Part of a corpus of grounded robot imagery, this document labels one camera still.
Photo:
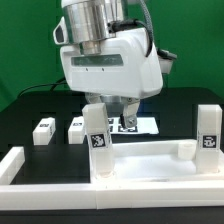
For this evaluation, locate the white desk tabletop tray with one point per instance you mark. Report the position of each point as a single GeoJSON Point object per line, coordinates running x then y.
{"type": "Point", "coordinates": [173, 160]}

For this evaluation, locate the white U-shaped obstacle fence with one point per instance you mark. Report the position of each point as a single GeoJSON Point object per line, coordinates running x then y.
{"type": "Point", "coordinates": [101, 195]}

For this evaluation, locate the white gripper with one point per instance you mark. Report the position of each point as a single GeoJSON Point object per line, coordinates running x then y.
{"type": "Point", "coordinates": [122, 69]}

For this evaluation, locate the fiducial marker base sheet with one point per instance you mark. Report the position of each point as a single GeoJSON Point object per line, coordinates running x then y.
{"type": "Point", "coordinates": [145, 125]}

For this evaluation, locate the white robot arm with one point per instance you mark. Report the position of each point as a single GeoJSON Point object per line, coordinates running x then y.
{"type": "Point", "coordinates": [86, 23]}

